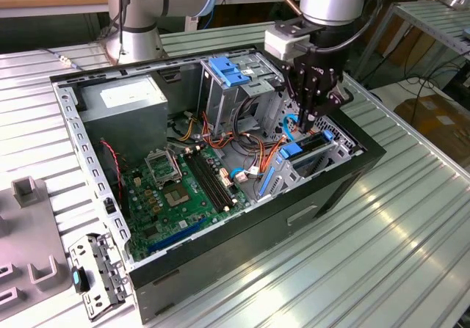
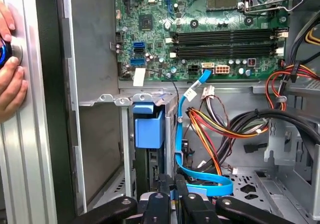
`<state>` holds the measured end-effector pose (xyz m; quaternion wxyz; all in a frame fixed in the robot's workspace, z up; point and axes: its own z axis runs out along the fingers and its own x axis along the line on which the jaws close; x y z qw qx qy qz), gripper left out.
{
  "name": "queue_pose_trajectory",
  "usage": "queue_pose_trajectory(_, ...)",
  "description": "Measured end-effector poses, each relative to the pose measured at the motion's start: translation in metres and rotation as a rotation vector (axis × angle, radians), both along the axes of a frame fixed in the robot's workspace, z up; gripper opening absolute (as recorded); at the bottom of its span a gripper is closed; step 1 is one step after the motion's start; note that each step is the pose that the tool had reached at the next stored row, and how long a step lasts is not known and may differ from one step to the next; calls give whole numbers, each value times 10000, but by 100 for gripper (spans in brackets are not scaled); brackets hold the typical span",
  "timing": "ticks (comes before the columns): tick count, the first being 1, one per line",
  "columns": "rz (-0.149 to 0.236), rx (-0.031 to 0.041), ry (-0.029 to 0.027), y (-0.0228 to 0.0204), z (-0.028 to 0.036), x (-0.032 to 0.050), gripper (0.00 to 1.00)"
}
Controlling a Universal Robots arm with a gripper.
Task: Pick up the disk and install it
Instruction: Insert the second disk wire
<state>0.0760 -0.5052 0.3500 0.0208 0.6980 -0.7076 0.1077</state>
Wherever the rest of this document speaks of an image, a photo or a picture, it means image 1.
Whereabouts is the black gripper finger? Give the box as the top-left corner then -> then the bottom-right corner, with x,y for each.
281,63 -> 320,133
314,84 -> 354,123

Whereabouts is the hard disk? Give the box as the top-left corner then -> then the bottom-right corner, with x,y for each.
258,129 -> 335,197

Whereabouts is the grey metal disk bay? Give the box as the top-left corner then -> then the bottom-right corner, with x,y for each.
255,131 -> 350,203

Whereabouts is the blue plastic drive latch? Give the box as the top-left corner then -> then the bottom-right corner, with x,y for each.
208,58 -> 250,89

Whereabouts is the grey metal drive cage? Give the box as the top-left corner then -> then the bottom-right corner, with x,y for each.
200,52 -> 286,134

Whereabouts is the large cardboard box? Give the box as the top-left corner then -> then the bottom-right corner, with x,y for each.
394,92 -> 470,167

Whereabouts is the black RAM slot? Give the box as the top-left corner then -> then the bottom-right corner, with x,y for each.
189,153 -> 227,212
198,150 -> 236,207
184,154 -> 223,214
193,151 -> 231,210

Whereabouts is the metal socket cover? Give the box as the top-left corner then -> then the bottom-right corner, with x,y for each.
144,147 -> 184,189

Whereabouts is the green motherboard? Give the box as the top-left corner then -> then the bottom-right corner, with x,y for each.
123,144 -> 254,263

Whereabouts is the CPU socket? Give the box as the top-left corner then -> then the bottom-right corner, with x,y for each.
161,183 -> 192,210

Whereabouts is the grey power supply unit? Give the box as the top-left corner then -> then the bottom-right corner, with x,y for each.
76,74 -> 170,167

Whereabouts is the black open PC case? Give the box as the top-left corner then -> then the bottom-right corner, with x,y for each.
48,41 -> 387,325

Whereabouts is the blue expansion slot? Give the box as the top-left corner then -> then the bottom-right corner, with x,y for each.
148,217 -> 206,254

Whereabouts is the grey parts rack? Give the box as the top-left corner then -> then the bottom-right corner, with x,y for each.
0,175 -> 73,313

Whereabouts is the long blue data wire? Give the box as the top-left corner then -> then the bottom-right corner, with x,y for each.
283,113 -> 299,142

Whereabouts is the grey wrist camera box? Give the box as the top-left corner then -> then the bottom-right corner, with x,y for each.
264,25 -> 313,62

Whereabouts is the red orange wire bundle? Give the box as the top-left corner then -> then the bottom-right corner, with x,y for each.
200,111 -> 294,175

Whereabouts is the yellow orange wire bundle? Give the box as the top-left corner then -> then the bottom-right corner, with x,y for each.
176,117 -> 196,142

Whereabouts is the red black twisted wire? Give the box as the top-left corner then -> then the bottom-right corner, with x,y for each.
101,139 -> 125,211

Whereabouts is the brown square base plate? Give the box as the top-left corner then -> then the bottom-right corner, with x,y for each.
97,37 -> 168,66

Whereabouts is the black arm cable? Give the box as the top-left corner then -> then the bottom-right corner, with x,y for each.
39,0 -> 133,69

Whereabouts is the hinged metal bracket plate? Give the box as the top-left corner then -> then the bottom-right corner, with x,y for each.
68,232 -> 132,322

